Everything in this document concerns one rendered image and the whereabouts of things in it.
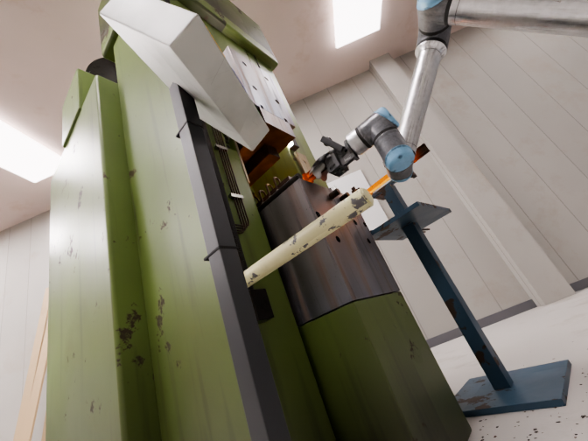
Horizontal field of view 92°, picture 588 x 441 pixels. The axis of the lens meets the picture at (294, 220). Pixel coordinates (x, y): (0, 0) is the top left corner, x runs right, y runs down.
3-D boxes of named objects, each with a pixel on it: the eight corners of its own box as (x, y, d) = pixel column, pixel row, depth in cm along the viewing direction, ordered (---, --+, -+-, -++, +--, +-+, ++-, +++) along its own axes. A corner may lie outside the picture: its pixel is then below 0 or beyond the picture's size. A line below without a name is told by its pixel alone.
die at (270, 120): (296, 137, 134) (289, 123, 138) (265, 122, 119) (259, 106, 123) (243, 188, 155) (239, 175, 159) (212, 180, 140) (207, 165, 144)
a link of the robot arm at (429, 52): (423, 36, 121) (382, 182, 113) (422, 10, 110) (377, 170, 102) (453, 32, 115) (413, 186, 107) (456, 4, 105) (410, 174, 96)
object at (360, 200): (380, 207, 59) (368, 187, 61) (368, 204, 55) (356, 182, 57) (251, 290, 81) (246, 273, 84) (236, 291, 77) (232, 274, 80)
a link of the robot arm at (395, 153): (417, 165, 96) (400, 139, 101) (416, 150, 86) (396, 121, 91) (392, 179, 99) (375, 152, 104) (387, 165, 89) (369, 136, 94)
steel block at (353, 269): (400, 290, 109) (352, 196, 127) (353, 300, 80) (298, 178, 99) (299, 334, 138) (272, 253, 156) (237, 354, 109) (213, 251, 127)
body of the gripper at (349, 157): (327, 174, 106) (353, 153, 100) (318, 157, 109) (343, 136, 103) (338, 178, 112) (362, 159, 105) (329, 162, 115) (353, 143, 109)
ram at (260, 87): (306, 132, 148) (282, 83, 164) (250, 101, 119) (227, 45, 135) (256, 179, 170) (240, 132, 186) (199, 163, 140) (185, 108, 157)
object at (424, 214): (451, 211, 144) (450, 208, 144) (419, 205, 116) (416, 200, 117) (402, 240, 162) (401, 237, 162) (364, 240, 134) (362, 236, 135)
